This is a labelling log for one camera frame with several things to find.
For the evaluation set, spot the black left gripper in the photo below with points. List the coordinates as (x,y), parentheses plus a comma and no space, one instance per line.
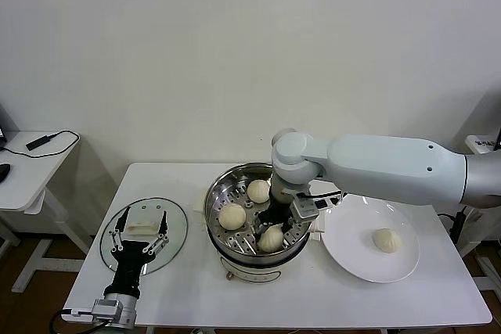
(129,267)

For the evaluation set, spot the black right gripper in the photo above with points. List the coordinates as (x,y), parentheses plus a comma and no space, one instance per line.
(276,214)

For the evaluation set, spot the white steamed baozi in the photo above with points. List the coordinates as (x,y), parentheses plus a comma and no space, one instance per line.
(232,217)
(271,242)
(386,241)
(258,191)

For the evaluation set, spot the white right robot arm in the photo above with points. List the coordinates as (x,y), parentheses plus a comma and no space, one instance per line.
(391,166)

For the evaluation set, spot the stainless steel steamer basket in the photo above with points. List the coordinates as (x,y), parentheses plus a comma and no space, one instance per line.
(219,193)

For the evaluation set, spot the white electric cooker base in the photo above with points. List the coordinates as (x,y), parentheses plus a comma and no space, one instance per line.
(254,273)

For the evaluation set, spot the copper cooker knob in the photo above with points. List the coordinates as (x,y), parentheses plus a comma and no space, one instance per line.
(229,276)

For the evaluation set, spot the white round plate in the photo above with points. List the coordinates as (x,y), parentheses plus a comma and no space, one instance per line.
(352,240)

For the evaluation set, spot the white side desk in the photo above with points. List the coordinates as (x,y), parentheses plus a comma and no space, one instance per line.
(27,177)

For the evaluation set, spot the black computer mouse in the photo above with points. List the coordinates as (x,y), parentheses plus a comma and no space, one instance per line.
(4,173)

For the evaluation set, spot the black monitor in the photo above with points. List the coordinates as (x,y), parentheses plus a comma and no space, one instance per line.
(2,123)

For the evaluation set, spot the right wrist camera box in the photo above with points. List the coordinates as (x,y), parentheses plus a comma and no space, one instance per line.
(305,209)

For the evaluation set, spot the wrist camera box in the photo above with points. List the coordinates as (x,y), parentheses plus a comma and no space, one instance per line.
(305,209)
(105,308)

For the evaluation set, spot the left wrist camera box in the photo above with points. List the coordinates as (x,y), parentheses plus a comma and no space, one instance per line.
(105,308)

